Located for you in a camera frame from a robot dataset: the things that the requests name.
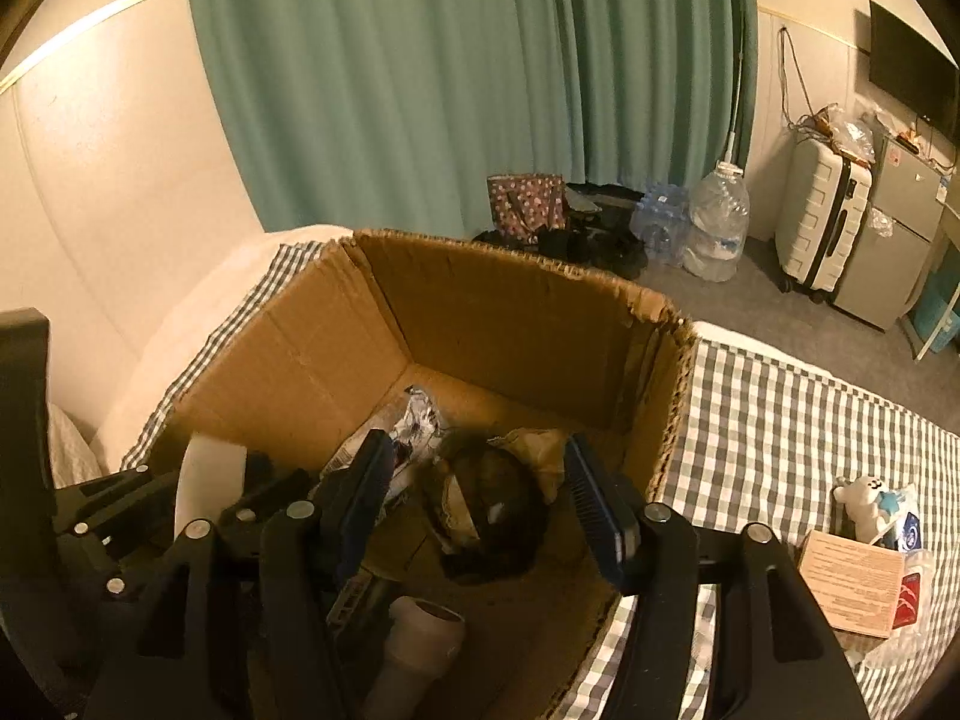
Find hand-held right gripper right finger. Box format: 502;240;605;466
562;431;871;720

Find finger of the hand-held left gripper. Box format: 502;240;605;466
52;465;185;541
217;450;320;541

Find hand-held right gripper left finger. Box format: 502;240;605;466
82;429;398;720

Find dark blue plastic snack bag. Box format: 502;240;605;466
322;386;451;511

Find dark brown bag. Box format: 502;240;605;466
420;426;567;586

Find white plastic tube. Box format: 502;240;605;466
364;595;467;720

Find large brown cardboard box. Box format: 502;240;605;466
146;229;698;720

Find small brown paper box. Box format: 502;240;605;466
795;529;908;638

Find dark bags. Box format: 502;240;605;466
472;181;650;278

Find white bear figure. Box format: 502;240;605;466
832;474;917;543

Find pack of water bottles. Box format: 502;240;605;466
628;180;691;265

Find large clear water jug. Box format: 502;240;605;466
681;161;751;282

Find patterned brown bag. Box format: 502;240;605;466
486;172;567;237

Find white suitcase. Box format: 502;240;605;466
772;136;875;305

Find white dressing table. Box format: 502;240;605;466
900;187;960;361

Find blue bin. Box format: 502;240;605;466
911;289;960;353

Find grey fridge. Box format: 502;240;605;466
829;133;953;332

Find wide green curtain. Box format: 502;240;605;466
176;0;758;241

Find white pole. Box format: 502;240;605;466
721;11;753;166

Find clear plastic bag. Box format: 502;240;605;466
829;109;897;162

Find wall cable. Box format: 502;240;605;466
776;24;822;132

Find black wall television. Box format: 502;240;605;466
868;0;960;143

